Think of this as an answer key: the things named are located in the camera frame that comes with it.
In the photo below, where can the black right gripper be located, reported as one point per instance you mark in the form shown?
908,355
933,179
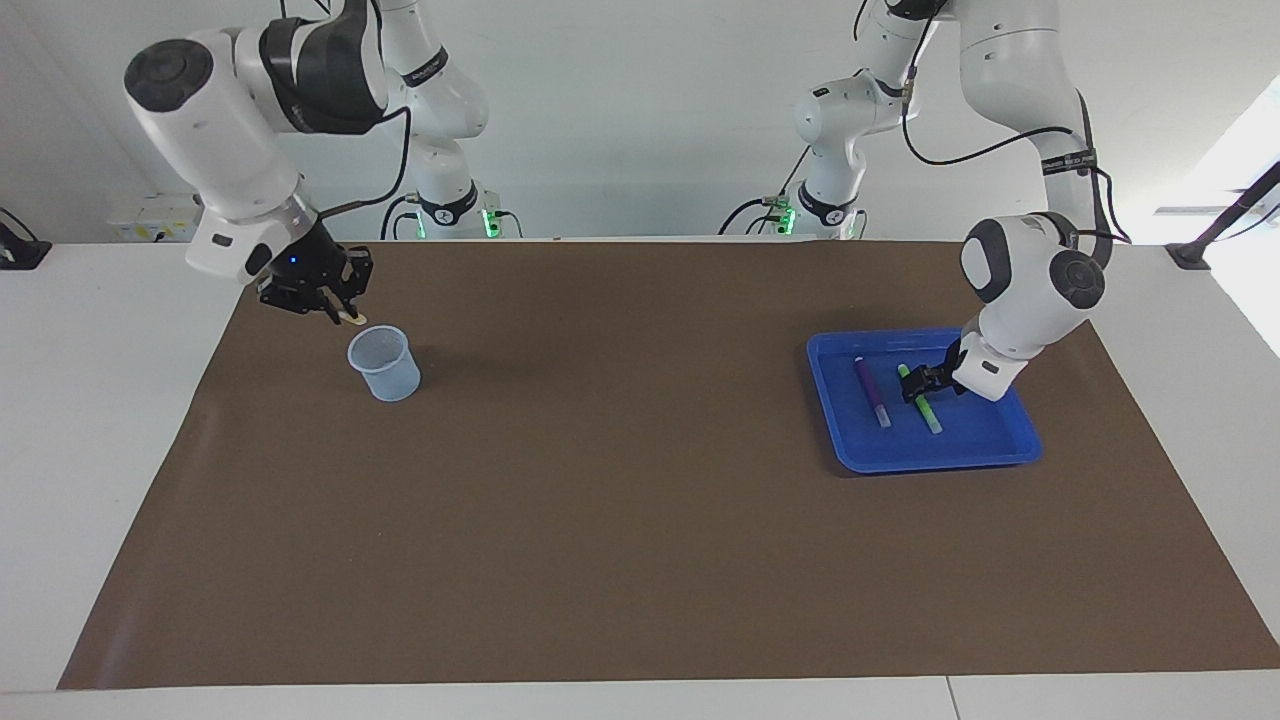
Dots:
305,265

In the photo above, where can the black table clamp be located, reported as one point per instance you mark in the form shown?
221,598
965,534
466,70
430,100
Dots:
20,250

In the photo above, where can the blue plastic tray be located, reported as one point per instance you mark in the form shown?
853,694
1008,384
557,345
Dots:
980,440

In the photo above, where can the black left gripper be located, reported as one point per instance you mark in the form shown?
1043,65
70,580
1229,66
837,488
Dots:
950,368

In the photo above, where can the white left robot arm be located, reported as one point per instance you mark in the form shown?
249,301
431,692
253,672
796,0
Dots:
1020,300

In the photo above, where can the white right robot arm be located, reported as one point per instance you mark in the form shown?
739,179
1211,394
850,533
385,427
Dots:
220,130

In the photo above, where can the green lit base connector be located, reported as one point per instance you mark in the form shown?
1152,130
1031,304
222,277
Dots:
786,220
491,222

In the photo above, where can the white power box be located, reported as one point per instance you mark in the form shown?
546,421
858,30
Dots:
150,220

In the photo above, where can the brown table mat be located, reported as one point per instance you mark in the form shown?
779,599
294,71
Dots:
640,500

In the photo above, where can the purple pen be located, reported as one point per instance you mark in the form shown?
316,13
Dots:
872,392

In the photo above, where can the green pen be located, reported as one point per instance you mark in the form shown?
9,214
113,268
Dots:
930,415

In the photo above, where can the black camera stand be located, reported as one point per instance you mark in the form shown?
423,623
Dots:
1215,228

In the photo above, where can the yellow pen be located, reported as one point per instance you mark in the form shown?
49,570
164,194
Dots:
355,319

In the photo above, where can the translucent plastic cup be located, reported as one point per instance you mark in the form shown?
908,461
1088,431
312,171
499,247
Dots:
390,380

